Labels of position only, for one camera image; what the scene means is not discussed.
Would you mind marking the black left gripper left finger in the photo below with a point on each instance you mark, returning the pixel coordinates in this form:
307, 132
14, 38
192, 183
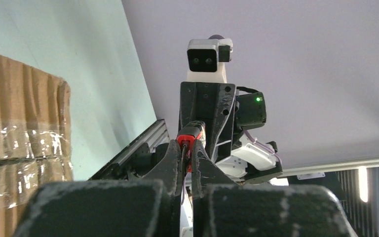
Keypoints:
146, 207

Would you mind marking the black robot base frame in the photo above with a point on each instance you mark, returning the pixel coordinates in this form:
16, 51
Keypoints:
139, 157

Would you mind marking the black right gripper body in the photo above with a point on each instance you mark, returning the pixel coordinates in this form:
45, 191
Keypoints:
212, 103

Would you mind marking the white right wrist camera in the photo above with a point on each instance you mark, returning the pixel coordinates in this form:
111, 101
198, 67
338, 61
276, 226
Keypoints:
207, 59

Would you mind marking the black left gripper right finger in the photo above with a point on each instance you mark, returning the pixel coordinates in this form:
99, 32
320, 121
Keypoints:
223, 208

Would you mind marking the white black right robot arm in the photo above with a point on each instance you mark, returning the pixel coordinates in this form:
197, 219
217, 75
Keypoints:
250, 161

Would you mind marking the red black utility knife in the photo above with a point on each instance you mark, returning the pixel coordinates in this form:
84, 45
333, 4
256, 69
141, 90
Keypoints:
186, 137

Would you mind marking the brown cardboard express box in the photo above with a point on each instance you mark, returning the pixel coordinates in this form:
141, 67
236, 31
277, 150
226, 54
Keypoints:
35, 136

